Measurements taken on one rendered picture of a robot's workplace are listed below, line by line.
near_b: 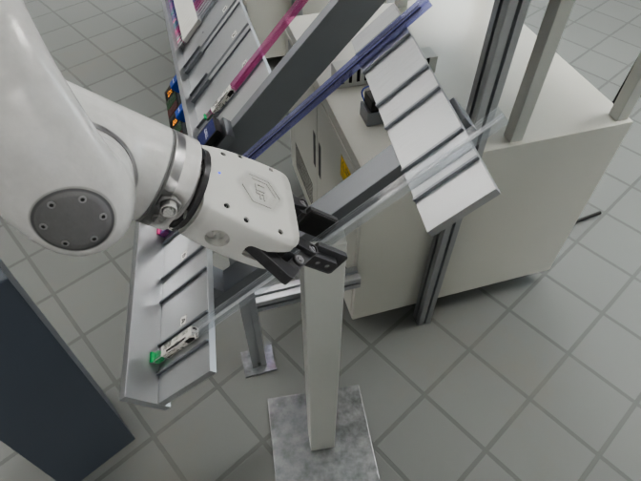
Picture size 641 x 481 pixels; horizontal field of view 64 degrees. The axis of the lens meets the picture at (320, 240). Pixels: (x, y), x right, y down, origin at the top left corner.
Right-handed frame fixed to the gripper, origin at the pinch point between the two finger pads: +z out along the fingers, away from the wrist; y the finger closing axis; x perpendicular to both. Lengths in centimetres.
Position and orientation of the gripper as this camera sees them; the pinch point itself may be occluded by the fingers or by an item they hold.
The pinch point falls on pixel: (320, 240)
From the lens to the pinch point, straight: 53.4
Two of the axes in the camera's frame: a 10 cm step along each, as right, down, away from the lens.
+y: -1.7, -7.5, 6.4
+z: 7.7, 3.0, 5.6
